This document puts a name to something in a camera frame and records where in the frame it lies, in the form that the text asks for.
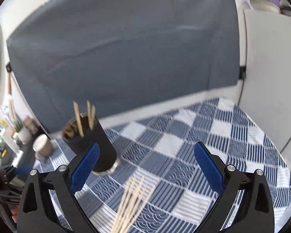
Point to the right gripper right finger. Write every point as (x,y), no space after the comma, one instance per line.
(212,167)

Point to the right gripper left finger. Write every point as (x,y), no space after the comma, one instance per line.
(82,169)

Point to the black cylindrical utensil holder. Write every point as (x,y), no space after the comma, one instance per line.
(108,159)

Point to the wooden chopstick bundle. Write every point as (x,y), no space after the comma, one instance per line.
(135,196)

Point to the beige ceramic mug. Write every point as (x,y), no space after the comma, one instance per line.
(43,146)

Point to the blue white patterned tablecloth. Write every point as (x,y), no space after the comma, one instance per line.
(159,151)

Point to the white potted plant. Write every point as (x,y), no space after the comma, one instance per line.
(23,133)

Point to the pink jar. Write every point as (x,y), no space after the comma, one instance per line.
(31,125)

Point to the white cabinet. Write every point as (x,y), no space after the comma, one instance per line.
(266,96)

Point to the grey fabric backdrop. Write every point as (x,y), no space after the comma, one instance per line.
(122,54)

